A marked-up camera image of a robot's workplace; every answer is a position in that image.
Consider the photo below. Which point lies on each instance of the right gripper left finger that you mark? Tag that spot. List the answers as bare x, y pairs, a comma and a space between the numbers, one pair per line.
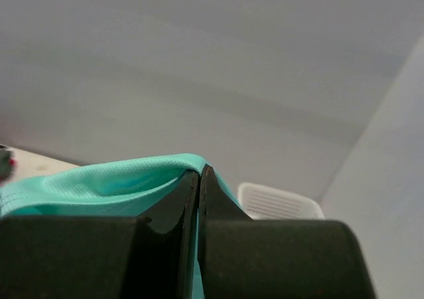
150, 255

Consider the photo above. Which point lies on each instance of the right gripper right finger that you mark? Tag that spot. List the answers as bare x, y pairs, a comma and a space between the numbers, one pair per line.
240, 257

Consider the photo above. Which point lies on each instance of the teal t-shirt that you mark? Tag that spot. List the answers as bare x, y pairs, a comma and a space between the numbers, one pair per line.
122, 188

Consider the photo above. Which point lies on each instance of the white plastic mesh basket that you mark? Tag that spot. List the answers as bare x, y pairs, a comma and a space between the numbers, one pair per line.
263, 202

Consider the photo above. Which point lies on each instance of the folded grey t-shirt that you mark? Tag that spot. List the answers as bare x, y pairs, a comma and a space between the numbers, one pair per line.
7, 164

